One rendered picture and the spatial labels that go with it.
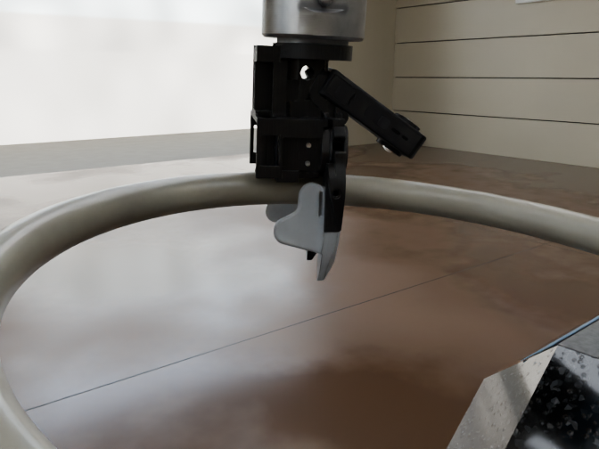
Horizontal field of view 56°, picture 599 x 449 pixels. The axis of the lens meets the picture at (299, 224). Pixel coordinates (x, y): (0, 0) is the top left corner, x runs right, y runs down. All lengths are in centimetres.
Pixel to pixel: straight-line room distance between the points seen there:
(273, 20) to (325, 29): 5
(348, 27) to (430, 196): 17
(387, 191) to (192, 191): 18
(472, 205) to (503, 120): 744
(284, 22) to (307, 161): 12
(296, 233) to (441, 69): 810
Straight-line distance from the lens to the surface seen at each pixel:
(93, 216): 40
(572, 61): 752
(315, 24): 48
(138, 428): 191
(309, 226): 51
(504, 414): 56
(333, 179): 49
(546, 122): 766
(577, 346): 55
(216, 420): 190
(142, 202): 44
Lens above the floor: 105
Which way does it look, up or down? 15 degrees down
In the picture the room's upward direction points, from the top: straight up
